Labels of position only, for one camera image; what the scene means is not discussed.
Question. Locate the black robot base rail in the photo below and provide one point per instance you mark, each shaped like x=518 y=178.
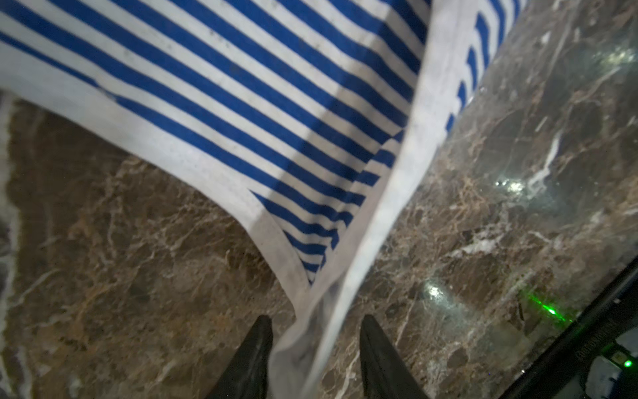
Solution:
x=596 y=356

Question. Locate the blue white striped tank top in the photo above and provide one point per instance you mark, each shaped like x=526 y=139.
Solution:
x=311 y=122

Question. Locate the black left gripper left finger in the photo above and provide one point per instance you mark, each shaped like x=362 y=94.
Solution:
x=246 y=375

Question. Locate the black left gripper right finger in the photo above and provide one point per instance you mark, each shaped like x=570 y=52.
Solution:
x=384 y=374

